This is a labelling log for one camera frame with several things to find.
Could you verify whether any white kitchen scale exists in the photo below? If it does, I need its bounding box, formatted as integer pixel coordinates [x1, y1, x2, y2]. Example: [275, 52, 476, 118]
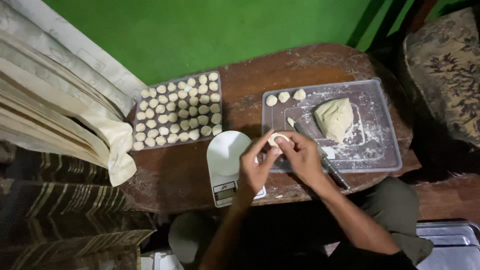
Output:
[206, 130, 267, 208]

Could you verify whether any floral patterned armchair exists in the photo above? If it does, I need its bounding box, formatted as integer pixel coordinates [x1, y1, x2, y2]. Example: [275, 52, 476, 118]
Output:
[403, 5, 480, 149]

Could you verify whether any cream curtain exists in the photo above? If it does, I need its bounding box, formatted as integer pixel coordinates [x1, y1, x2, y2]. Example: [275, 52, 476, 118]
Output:
[0, 0, 148, 187]

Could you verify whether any clear plastic tray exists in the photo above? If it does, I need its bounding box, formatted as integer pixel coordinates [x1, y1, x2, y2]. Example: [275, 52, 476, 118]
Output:
[131, 70, 223, 152]

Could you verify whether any small dough piece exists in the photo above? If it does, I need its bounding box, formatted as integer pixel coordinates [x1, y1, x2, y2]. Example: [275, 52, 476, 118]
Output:
[268, 132, 290, 148]

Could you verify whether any clear floured plastic lid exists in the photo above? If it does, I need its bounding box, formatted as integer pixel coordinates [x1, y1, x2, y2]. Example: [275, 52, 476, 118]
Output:
[261, 77, 403, 174]

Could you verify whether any person's left hand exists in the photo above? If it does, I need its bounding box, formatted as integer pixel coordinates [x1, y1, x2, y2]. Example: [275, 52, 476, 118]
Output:
[239, 129, 282, 195]

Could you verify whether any metal knife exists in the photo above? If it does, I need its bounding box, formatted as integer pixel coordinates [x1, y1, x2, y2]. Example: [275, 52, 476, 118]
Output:
[292, 121, 352, 192]

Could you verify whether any metal baking tray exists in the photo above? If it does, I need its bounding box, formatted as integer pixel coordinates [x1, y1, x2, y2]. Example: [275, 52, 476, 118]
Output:
[415, 220, 480, 270]

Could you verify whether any brown wooden table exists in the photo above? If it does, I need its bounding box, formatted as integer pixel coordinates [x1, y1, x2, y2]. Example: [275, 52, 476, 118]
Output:
[121, 43, 422, 214]

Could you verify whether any person's right hand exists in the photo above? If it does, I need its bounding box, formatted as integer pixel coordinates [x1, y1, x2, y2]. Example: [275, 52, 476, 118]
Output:
[275, 131, 328, 188]

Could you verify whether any group of dough balls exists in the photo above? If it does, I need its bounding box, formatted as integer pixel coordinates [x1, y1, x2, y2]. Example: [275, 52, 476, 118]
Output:
[133, 72, 223, 151]

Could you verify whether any striped brown sofa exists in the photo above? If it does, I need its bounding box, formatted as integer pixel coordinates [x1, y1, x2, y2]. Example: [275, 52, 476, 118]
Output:
[0, 140, 156, 270]

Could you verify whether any large dough lump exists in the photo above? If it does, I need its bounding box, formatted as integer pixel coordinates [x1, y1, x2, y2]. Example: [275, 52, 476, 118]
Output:
[314, 98, 354, 144]

